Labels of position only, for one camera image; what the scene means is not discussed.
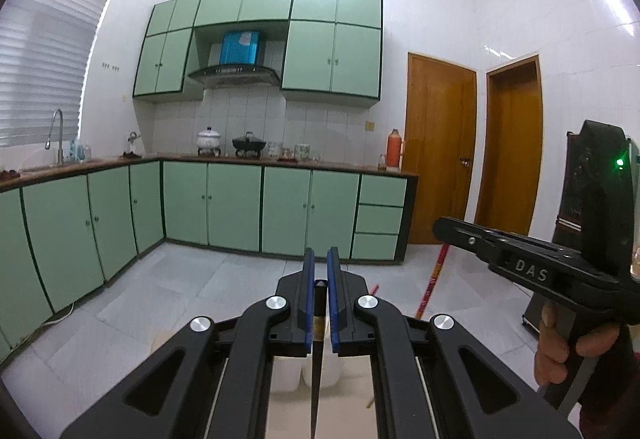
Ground green lower kitchen cabinets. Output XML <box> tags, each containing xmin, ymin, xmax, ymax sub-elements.
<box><xmin>0</xmin><ymin>158</ymin><xmax>418</xmax><ymax>360</ymax></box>

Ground green upper wall cabinets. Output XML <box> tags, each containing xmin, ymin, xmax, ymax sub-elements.
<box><xmin>132</xmin><ymin>0</ymin><xmax>383</xmax><ymax>108</ymax></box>

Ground translucent plastic container with spout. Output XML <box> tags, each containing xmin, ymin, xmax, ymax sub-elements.
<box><xmin>301</xmin><ymin>354</ymin><xmax>346</xmax><ymax>390</ymax></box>

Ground tall translucent plastic container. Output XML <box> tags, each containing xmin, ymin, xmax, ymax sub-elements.
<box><xmin>272</xmin><ymin>358</ymin><xmax>303</xmax><ymax>392</ymax></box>

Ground bamboo chopstick with red handle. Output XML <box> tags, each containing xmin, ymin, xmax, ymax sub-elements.
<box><xmin>415</xmin><ymin>243</ymin><xmax>447</xmax><ymax>320</ymax></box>

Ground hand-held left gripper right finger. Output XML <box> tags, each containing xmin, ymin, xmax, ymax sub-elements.
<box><xmin>327</xmin><ymin>246</ymin><xmax>578</xmax><ymax>439</ymax></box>

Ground white pot with lid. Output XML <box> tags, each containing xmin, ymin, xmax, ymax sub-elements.
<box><xmin>196</xmin><ymin>126</ymin><xmax>222</xmax><ymax>156</ymax></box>

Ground red thermos flask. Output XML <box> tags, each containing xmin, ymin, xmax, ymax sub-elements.
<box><xmin>386</xmin><ymin>129</ymin><xmax>403</xmax><ymax>170</ymax></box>

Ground steel kitchen faucet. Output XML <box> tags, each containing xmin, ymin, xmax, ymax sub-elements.
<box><xmin>45</xmin><ymin>108</ymin><xmax>66</xmax><ymax>166</ymax></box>

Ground black chopstick with gold band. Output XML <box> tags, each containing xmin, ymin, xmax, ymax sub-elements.
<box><xmin>310</xmin><ymin>280</ymin><xmax>327</xmax><ymax>438</ymax></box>

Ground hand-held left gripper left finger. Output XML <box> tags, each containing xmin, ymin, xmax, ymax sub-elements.
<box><xmin>60</xmin><ymin>248</ymin><xmax>316</xmax><ymax>439</ymax></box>

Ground white window blind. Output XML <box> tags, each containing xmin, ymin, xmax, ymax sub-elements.
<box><xmin>0</xmin><ymin>0</ymin><xmax>117</xmax><ymax>150</ymax></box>

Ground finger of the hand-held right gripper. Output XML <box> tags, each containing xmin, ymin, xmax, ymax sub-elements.
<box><xmin>432</xmin><ymin>216</ymin><xmax>501</xmax><ymax>265</ymax></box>

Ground wooden door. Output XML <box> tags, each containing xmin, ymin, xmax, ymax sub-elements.
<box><xmin>474</xmin><ymin>55</ymin><xmax>543</xmax><ymax>236</ymax></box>
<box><xmin>402</xmin><ymin>51</ymin><xmax>478</xmax><ymax>245</ymax></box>

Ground blue wrapped box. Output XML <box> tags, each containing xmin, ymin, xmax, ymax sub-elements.
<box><xmin>220</xmin><ymin>31</ymin><xmax>263</xmax><ymax>66</ymax></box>

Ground person's right hand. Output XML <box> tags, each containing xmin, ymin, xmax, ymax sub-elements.
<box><xmin>534</xmin><ymin>303</ymin><xmax>621</xmax><ymax>387</ymax></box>

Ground black pot with lid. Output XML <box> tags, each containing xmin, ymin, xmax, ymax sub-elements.
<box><xmin>231</xmin><ymin>131</ymin><xmax>267</xmax><ymax>158</ymax></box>

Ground black range hood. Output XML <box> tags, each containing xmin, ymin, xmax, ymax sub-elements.
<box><xmin>187</xmin><ymin>64</ymin><xmax>281</xmax><ymax>90</ymax></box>

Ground white power cable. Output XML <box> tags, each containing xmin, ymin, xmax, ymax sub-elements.
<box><xmin>49</xmin><ymin>300</ymin><xmax>76</xmax><ymax>326</ymax></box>

